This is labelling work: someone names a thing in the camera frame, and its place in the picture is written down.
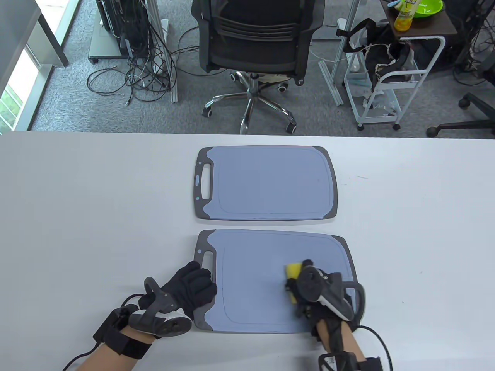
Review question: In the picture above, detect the person's right forearm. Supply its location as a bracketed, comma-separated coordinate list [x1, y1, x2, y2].
[315, 319, 368, 371]

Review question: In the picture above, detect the grey white hand controller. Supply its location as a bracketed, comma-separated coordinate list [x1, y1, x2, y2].
[296, 267, 366, 321]
[128, 277, 193, 336]

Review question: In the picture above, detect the white power strip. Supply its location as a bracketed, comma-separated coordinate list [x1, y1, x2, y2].
[153, 19, 171, 74]

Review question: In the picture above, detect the yellow green sponge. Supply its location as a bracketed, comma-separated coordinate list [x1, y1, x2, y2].
[285, 262, 304, 306]

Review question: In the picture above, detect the blue cutting board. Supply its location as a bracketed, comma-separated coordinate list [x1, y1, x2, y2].
[192, 229, 358, 334]
[195, 146, 338, 221]

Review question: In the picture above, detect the black computer tower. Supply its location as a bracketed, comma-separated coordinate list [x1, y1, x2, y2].
[96, 0, 151, 58]

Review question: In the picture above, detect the aluminium frame leg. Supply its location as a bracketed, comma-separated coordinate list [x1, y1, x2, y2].
[319, 0, 362, 107]
[149, 0, 178, 104]

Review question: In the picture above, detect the black chair base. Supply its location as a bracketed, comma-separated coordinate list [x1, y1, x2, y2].
[427, 93, 495, 138]

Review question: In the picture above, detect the person's left hand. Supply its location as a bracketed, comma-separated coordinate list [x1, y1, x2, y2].
[138, 261, 218, 319]

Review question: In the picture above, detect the person's left forearm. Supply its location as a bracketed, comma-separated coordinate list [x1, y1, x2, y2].
[79, 328, 155, 371]

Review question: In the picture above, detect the green bowl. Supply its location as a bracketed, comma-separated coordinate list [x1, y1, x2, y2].
[413, 0, 444, 17]

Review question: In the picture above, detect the black bag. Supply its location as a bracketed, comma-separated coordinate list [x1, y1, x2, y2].
[336, 19, 416, 91]

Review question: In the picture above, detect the black cable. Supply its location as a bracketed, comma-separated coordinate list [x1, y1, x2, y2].
[358, 325, 394, 371]
[62, 346, 100, 371]

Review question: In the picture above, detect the yellow drink bottle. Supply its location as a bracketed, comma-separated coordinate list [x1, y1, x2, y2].
[394, 0, 421, 32]

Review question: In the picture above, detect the person's right hand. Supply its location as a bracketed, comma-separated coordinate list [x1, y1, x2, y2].
[285, 260, 359, 342]

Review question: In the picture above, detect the white cart brown top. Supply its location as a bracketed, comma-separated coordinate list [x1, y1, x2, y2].
[343, 0, 459, 132]

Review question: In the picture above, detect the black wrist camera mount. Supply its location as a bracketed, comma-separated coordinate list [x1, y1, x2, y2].
[93, 304, 155, 360]
[318, 352, 383, 371]

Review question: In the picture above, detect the grey cart base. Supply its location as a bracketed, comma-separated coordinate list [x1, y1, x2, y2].
[88, 27, 128, 64]

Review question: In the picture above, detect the black office chair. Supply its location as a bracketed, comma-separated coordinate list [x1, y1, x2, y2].
[191, 0, 325, 136]

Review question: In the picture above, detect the window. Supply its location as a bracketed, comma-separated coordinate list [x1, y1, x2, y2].
[0, 43, 53, 132]

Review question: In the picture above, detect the tangle of black cables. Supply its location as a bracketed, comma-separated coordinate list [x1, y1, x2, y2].
[452, 0, 495, 87]
[87, 23, 201, 107]

